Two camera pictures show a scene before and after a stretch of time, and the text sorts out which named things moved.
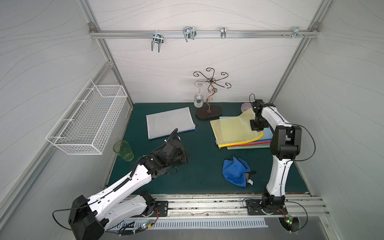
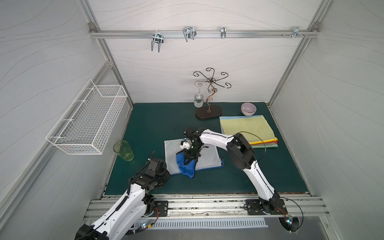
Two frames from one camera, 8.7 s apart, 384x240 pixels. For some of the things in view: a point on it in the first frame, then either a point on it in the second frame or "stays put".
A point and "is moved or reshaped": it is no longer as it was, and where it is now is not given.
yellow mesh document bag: x=235 y=130 is moved or reshaped
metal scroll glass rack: x=210 y=111 stays put
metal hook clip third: x=223 y=32 stays put
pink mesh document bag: x=253 y=143 stays put
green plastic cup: x=122 y=148 stays put
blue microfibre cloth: x=236 y=171 -> x=188 y=170
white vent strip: x=195 y=223 stays put
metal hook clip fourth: x=296 y=33 stays put
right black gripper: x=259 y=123 -> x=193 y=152
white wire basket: x=86 y=127 stays put
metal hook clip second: x=189 y=32 stays put
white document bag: x=162 y=124 -> x=209 y=158
